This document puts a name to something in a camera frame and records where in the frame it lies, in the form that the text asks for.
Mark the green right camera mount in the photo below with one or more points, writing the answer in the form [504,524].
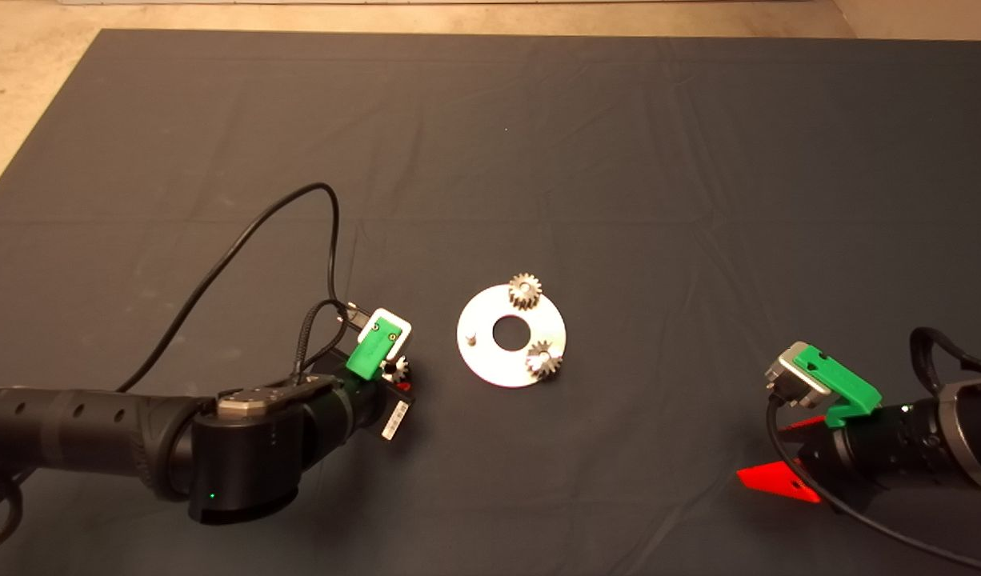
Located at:
[850,384]

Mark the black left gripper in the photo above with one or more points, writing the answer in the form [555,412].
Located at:
[374,408]

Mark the steel planetary gear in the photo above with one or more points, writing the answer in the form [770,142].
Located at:
[398,370]
[538,364]
[525,292]

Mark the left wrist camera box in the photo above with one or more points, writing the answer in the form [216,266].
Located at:
[398,320]

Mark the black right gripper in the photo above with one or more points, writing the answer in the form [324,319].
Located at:
[838,464]

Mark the dark grey table cloth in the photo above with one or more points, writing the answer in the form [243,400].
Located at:
[618,160]

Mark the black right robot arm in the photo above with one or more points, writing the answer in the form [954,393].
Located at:
[962,432]

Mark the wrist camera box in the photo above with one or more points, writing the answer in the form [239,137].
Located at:
[398,320]
[790,374]

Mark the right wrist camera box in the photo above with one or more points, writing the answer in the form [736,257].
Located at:
[790,374]

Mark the green left camera mount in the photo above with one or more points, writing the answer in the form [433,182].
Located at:
[370,348]

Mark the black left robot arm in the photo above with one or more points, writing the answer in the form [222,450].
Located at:
[138,432]

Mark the round metal carrier plate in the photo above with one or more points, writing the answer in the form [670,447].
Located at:
[482,360]

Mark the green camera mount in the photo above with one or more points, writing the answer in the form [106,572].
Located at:
[370,348]
[850,384]

